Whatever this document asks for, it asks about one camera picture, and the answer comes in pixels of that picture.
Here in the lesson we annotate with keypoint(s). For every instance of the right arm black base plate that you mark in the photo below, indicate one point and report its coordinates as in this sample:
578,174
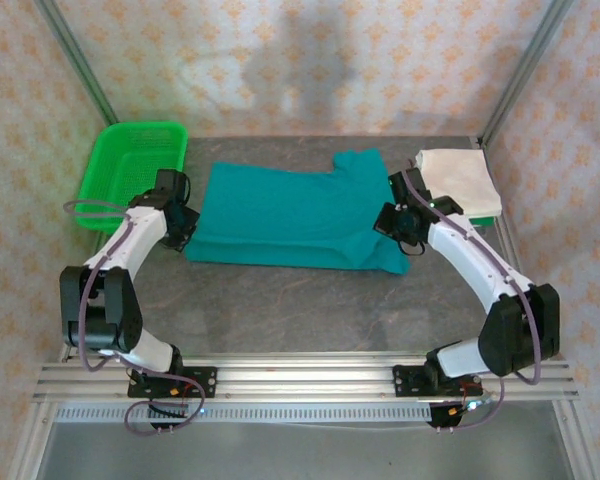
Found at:
405,382

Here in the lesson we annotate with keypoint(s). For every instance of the aluminium frame leg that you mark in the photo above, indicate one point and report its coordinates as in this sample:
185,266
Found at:
575,440
30,445

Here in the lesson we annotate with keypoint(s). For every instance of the teal t-shirt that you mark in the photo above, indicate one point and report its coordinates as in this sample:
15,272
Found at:
280,215

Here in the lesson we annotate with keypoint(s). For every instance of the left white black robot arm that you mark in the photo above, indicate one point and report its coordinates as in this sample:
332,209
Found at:
125,245

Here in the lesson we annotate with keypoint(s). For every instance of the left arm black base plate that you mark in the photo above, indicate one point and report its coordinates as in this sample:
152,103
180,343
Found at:
205,382

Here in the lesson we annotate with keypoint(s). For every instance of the white folded t-shirt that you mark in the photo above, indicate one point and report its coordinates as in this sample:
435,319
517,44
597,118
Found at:
460,175

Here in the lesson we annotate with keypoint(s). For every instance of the black electronics bracket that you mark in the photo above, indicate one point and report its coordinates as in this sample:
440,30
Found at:
442,415

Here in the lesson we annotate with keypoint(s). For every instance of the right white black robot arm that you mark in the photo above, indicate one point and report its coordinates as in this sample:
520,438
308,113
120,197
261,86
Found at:
465,255

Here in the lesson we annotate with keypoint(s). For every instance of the green plastic basket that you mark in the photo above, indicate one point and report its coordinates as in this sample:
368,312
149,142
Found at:
130,150

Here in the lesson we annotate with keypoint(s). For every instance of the green folded t-shirt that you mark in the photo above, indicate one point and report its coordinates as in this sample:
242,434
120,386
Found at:
482,220

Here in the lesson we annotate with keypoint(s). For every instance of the long aluminium mounting rail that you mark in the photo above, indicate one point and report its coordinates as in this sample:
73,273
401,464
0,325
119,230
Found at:
305,380

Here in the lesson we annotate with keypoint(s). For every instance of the aluminium frame post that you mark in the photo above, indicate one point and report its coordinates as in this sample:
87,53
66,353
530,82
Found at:
75,55
525,65

